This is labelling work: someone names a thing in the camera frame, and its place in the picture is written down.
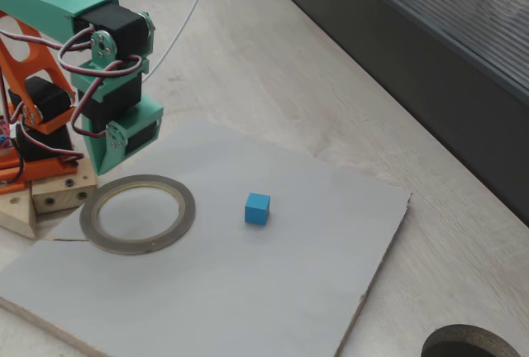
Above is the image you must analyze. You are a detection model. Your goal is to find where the light wooden plank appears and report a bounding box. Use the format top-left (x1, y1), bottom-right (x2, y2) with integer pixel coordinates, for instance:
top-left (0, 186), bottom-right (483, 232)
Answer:
top-left (0, 188), bottom-right (38, 239)

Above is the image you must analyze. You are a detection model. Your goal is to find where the thin white cable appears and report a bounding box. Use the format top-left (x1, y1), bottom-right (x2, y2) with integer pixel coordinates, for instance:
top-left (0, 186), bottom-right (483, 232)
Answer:
top-left (141, 0), bottom-right (217, 82)

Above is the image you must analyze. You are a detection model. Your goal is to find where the red controller board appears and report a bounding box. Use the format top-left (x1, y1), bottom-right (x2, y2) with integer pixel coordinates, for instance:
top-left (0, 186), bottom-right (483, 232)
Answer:
top-left (0, 113), bottom-right (13, 154)

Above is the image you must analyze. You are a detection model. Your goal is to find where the red white black servo wire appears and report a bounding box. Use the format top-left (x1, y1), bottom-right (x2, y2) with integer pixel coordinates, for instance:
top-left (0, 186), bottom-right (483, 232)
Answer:
top-left (16, 128), bottom-right (86, 167)
top-left (57, 24), bottom-right (144, 139)
top-left (0, 29), bottom-right (64, 50)

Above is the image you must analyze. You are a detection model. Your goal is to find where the grey tape ring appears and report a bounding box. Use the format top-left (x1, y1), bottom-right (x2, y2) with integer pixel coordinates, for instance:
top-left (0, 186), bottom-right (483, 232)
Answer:
top-left (79, 174), bottom-right (196, 255)

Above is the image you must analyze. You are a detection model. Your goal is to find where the orange board holder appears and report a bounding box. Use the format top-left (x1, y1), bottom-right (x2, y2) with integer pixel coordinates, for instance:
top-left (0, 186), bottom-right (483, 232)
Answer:
top-left (0, 148), bottom-right (26, 196)

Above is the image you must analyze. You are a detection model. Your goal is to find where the grey white board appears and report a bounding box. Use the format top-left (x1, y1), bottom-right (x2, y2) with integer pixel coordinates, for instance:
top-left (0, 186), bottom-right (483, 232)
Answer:
top-left (0, 119), bottom-right (413, 357)

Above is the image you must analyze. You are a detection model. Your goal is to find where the wooden base block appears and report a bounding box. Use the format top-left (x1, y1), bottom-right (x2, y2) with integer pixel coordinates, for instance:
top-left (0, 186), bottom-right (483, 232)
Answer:
top-left (31, 158), bottom-right (99, 214)

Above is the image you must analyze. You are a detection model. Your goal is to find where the ribbed glass desk partition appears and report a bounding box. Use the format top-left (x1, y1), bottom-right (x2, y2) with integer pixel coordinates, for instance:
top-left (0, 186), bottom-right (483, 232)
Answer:
top-left (250, 0), bottom-right (529, 228)

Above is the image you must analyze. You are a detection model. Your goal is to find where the blue cube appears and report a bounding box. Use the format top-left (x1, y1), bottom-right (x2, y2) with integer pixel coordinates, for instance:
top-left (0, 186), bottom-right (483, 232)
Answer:
top-left (244, 192), bottom-right (272, 226)

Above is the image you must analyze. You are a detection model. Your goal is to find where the black power cable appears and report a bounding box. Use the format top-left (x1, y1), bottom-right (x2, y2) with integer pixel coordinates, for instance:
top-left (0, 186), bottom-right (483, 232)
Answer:
top-left (0, 157), bottom-right (25, 187)

